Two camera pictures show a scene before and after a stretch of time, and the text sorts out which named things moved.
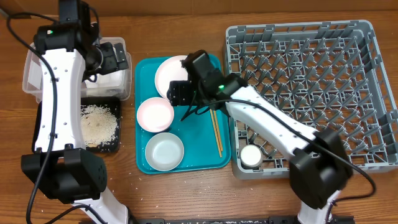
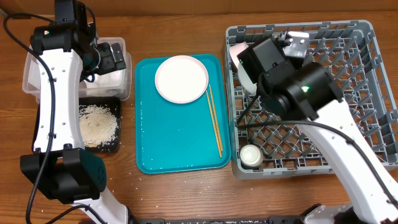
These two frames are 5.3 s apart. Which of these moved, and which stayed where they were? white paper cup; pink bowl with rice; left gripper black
Moved: pink bowl with rice
Stayed: white paper cup; left gripper black
